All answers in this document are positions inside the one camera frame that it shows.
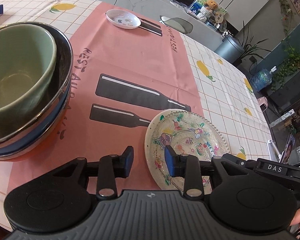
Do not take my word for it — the stainless steel bowl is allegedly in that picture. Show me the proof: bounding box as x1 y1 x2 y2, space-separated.
0 22 73 148

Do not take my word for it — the green ceramic bowl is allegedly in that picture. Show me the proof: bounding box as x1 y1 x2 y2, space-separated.
0 23 58 140

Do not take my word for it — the brown teddy bear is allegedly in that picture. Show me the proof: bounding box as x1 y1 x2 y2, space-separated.
204 0 218 12

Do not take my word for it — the blue water jug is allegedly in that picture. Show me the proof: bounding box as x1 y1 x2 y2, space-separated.
250 66 277 92

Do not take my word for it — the trailing ivy plant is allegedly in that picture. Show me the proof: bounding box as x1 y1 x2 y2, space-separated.
271 0 300 92

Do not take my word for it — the blue rimmed bowl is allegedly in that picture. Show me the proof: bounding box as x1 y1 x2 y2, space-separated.
0 86 70 158

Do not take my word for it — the tall leafy houseplant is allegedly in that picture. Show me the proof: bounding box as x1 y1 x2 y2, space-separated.
239 21 270 61

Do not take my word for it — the clear patterned glass plate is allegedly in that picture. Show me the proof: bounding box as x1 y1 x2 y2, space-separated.
145 109 230 191

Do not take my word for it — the grey cylindrical trash bin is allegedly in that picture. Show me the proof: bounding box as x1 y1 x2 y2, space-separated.
215 35 244 63

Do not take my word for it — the small white patterned dish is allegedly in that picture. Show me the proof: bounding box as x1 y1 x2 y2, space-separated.
106 9 141 29

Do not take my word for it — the pink space heater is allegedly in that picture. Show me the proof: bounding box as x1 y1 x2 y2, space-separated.
257 96 268 112

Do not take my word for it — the pink restaurant placemat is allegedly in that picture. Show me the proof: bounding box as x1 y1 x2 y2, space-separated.
8 3 202 190

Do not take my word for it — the lemon checkered tablecloth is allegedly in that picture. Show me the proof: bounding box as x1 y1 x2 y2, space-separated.
0 0 271 229

